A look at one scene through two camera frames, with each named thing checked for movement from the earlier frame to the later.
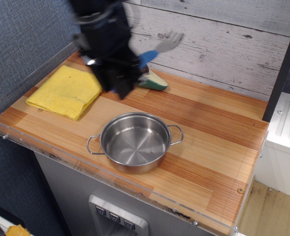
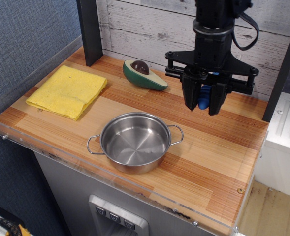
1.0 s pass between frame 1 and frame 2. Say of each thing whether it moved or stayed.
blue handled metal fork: moved
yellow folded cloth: stayed
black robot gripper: moved
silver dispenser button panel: stayed
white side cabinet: stayed
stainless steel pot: stayed
